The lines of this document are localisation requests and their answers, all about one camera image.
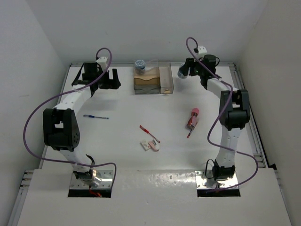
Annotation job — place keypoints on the metal base plate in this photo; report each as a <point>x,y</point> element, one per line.
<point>208,183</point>
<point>103,179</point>

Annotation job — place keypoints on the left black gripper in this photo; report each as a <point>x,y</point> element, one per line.
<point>113,83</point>

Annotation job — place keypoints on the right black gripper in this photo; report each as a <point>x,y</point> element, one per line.
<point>190,63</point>

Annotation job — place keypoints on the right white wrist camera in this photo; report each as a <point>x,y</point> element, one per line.
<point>200,51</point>

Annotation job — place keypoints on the blue tape roll stack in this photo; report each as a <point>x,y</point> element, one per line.
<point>140,66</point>

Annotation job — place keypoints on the blue ballpoint pen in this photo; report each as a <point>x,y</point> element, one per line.
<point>98,117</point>

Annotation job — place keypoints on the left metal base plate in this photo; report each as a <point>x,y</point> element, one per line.
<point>103,179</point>

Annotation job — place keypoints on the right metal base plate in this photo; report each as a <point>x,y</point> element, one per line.
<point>208,183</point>

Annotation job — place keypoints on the pink cap glue stick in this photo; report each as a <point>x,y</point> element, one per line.
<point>193,118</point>

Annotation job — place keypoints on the red gel pen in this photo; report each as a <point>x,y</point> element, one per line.
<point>146,131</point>

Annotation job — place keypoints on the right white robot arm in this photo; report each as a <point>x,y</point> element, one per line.
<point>234,111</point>

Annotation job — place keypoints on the transparent tiered desk organizer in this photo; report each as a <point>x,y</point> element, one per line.
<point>149,82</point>

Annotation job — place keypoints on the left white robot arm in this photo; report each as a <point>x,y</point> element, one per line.
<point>60,127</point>

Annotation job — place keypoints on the white eraser block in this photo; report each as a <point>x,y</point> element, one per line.
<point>145,145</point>

